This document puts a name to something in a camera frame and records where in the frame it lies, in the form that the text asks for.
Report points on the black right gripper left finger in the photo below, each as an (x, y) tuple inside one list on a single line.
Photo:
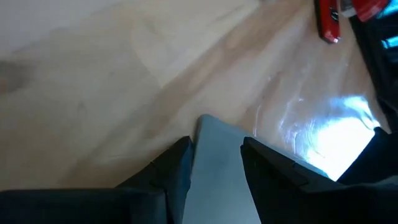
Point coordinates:
[(174, 174)]

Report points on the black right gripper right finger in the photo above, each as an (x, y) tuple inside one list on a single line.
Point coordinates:
[(280, 193)]

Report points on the long grey slotted divider board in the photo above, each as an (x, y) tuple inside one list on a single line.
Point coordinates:
[(217, 174)]

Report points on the red plastic tool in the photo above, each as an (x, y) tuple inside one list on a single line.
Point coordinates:
[(328, 25)]

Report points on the red white can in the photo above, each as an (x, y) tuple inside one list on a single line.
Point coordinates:
[(370, 9)]

